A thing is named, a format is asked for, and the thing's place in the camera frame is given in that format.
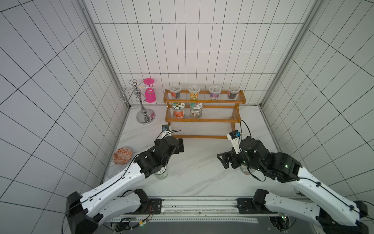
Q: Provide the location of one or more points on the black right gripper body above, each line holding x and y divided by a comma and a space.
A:
231, 158

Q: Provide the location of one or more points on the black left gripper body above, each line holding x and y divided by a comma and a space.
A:
180, 149

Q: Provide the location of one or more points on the jar with red strawberry lid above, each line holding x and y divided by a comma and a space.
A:
245, 170

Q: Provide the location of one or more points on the jar with green tree lid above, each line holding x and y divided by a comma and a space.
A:
162, 174

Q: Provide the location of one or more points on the jar with flower lid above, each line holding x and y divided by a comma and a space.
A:
178, 110

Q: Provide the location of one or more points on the jar with pink floral lid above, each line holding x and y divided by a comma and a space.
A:
196, 109

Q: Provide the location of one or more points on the clear cup with dark seeds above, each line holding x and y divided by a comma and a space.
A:
175, 91

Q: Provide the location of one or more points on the clear cup with yellow label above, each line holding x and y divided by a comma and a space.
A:
194, 92

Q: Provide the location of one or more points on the clear cup with purple label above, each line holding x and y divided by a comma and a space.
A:
214, 92

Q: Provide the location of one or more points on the small clear seed cup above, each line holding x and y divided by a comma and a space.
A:
233, 91

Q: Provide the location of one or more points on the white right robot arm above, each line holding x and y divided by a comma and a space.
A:
328, 210

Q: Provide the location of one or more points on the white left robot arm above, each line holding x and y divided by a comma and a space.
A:
86, 212

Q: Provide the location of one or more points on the orange wooden tiered shelf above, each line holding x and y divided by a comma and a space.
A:
223, 110

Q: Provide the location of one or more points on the silver glass holder stand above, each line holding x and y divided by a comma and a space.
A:
144, 116

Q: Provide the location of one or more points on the pink plastic wine glass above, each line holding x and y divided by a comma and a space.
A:
150, 95

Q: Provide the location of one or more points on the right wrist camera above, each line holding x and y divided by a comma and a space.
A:
234, 138

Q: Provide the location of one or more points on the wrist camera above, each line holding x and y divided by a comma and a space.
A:
165, 130
234, 138

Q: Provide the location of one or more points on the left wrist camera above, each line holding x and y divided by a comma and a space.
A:
165, 130

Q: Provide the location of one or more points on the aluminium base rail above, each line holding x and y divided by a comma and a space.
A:
183, 209

